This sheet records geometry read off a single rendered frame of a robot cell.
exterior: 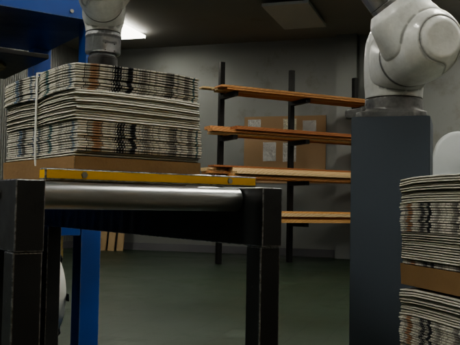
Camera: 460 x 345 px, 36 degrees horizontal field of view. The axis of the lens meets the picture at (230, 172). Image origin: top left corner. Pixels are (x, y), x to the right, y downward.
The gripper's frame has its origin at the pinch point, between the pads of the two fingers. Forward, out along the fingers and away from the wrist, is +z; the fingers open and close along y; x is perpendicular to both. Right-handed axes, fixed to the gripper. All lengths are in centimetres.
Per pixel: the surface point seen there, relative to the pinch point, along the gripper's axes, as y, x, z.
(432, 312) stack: 37, -75, 37
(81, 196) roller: -23, -45, 16
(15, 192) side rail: -37, -51, 15
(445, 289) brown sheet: 35, -79, 32
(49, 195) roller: -29, -45, 16
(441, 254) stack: 36, -77, 25
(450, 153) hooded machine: 598, 369, -48
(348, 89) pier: 662, 606, -159
